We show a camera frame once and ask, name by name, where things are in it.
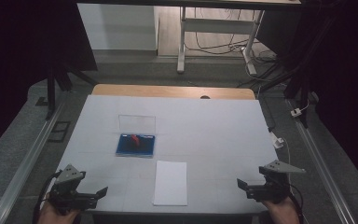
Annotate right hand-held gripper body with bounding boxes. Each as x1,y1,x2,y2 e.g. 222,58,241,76
245,160,307,204

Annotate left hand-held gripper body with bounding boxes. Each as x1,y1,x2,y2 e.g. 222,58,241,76
48,163,99,216

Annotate blue case with clear lid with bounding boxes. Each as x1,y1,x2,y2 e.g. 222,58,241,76
115,114,157,159

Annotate white paper sheet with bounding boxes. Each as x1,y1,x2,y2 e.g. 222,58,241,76
152,160,188,207

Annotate person's left hand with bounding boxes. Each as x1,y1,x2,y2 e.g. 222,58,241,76
37,195,82,224

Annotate person's right hand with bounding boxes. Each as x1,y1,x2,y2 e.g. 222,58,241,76
261,196,301,224

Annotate white power adapter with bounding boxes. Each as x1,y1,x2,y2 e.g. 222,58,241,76
270,132,285,150

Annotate white table cover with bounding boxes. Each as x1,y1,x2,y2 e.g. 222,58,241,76
38,94,280,216

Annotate black metal stand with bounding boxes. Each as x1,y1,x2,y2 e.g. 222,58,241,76
259,12,339,129
44,60,100,121

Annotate dark curtain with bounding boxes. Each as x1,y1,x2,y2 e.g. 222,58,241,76
255,0,358,195
0,0,99,162

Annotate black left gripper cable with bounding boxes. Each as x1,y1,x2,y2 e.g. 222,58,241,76
32,170,63,224

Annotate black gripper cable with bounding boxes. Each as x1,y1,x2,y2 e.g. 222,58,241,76
288,182,305,224
32,170,63,224

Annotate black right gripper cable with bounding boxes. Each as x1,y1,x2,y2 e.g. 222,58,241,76
288,182,305,224

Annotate thin white cable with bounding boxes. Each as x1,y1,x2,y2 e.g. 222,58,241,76
280,136,294,188

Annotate aluminium rail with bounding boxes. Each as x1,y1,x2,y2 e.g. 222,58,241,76
286,98,358,224
0,102,65,224

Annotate black rectangular floor frame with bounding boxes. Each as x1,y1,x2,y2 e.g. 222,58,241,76
47,120,72,144

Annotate white cable connector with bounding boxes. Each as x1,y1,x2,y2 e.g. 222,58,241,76
290,106,303,119

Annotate bundle of floor cables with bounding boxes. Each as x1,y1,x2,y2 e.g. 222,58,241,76
185,7,279,64

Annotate white desk frame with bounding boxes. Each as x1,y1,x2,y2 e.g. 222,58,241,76
176,0,302,77

